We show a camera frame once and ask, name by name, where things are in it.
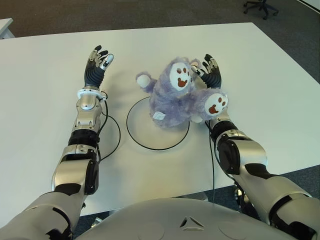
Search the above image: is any black office chair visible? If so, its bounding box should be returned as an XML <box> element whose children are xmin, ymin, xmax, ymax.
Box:
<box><xmin>242</xmin><ymin>0</ymin><xmax>280</xmax><ymax>21</ymax></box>

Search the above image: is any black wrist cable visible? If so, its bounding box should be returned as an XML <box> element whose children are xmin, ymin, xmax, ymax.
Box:
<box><xmin>96</xmin><ymin>98</ymin><xmax>121</xmax><ymax>163</ymax></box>
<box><xmin>204</xmin><ymin>119</ymin><xmax>217</xmax><ymax>207</ymax></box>

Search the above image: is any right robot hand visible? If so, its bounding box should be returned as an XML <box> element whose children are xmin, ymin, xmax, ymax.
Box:
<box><xmin>190</xmin><ymin>53</ymin><xmax>223</xmax><ymax>90</ymax></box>

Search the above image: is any purple plush bunny doll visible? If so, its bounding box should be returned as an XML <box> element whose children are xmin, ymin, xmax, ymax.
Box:
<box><xmin>135</xmin><ymin>56</ymin><xmax>230</xmax><ymax>129</ymax></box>

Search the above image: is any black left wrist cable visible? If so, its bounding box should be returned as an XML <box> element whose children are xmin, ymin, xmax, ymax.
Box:
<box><xmin>96</xmin><ymin>98</ymin><xmax>121</xmax><ymax>163</ymax></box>

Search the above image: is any white plate black rim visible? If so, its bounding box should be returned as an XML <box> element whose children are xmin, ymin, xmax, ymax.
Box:
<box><xmin>126</xmin><ymin>96</ymin><xmax>190</xmax><ymax>151</ymax></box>

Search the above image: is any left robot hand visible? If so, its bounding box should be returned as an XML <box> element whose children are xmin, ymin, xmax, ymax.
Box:
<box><xmin>83</xmin><ymin>44</ymin><xmax>115</xmax><ymax>91</ymax></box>

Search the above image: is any white neighbouring desk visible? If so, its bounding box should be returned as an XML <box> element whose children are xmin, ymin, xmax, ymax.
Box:
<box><xmin>0</xmin><ymin>17</ymin><xmax>16</xmax><ymax>40</ymax></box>

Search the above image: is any grey robot torso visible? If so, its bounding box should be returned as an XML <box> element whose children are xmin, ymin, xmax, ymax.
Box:
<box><xmin>72</xmin><ymin>197</ymin><xmax>270</xmax><ymax>240</ymax></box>

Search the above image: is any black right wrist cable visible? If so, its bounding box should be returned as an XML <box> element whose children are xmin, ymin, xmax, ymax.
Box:
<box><xmin>204</xmin><ymin>119</ymin><xmax>217</xmax><ymax>207</ymax></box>

